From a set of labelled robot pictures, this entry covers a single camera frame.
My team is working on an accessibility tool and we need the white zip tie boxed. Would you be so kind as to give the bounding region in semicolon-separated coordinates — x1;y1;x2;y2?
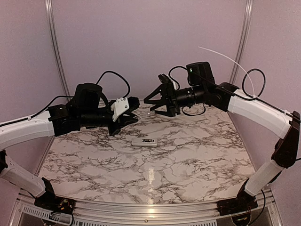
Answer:
197;46;261;98

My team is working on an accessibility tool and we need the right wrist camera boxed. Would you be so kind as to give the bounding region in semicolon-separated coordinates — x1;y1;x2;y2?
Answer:
158;74;177;90

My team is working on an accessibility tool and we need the white remote control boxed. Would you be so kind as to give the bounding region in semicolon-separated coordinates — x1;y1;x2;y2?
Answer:
132;137;158;147

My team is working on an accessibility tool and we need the right aluminium frame post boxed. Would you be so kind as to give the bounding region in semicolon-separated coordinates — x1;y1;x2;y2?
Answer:
230;0;253;84

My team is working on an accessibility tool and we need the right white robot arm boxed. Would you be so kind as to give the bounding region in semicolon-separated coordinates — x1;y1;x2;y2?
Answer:
143;62;301;211

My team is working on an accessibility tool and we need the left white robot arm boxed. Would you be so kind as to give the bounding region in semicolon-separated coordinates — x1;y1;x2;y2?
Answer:
0;83;140;210

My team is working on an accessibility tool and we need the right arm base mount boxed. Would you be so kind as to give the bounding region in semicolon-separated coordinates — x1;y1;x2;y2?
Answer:
217;180;258;216

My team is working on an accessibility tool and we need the aluminium frame post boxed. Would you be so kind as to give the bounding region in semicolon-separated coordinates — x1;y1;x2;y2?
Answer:
45;0;70;96
230;0;253;84

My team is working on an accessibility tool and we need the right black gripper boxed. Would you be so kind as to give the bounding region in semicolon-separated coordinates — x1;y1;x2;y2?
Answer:
143;82;206;117

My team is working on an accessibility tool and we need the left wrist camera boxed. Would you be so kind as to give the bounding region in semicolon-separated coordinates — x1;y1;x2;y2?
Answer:
110;97;140;122

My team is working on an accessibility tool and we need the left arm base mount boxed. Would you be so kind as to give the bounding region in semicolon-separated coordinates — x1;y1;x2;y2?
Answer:
34;178;75;214

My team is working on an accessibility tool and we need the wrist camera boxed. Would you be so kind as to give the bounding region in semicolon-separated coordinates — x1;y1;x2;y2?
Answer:
158;74;177;90
110;97;140;122

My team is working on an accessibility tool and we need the left aluminium frame post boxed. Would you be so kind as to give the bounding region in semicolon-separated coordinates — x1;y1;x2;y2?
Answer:
45;0;70;96

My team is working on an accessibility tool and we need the clear handled screwdriver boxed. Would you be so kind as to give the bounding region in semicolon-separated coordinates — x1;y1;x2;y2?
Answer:
137;111;155;119

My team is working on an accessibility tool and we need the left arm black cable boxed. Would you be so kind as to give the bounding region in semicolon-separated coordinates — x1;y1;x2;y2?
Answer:
0;71;131;123

